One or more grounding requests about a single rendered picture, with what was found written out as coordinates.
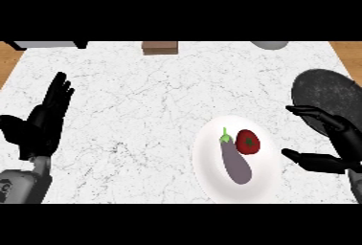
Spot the dark grey pan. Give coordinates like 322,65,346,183
290,68,362,137

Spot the brown wooden box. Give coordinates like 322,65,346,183
142,41,180,56

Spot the purple eggplant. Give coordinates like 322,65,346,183
217,126,253,186

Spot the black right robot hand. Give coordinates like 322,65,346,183
279,104,362,175

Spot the red tomato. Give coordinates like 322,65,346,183
235,128,262,156

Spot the white plate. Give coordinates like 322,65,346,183
191,115,284,204

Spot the grey and black appliance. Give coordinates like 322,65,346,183
10,41,89,52

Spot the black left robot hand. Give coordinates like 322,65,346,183
0,71,77,162

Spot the grey round bowl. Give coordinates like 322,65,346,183
248,41,290,51

